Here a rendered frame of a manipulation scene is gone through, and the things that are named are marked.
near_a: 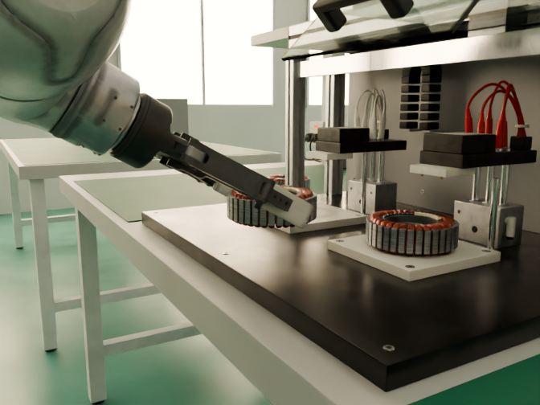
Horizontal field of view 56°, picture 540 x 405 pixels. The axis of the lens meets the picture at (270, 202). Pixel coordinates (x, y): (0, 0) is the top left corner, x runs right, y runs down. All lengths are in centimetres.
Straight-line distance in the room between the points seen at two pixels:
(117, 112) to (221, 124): 517
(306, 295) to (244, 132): 532
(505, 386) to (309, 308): 17
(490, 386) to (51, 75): 37
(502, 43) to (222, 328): 47
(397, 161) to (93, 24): 79
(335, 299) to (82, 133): 29
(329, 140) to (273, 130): 513
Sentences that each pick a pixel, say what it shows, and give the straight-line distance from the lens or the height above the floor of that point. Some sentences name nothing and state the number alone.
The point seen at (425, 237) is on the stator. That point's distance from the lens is 61.
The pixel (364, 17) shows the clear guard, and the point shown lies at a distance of 53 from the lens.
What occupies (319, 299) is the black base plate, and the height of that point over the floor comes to 77.
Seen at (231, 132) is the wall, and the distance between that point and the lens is 573.
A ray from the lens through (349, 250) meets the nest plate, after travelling 64.
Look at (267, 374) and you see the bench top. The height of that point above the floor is 72.
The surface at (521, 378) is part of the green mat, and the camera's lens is 45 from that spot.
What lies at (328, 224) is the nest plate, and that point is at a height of 78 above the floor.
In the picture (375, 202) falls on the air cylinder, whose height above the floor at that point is 79.
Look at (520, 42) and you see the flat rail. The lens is 68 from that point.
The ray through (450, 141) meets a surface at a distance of 67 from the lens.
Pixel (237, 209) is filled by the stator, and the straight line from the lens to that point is 60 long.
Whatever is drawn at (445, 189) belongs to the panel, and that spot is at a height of 81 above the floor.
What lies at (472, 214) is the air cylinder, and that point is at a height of 81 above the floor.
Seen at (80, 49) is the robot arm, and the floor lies 99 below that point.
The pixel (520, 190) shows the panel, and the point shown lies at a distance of 86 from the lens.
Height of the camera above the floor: 95
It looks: 10 degrees down
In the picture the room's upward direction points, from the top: straight up
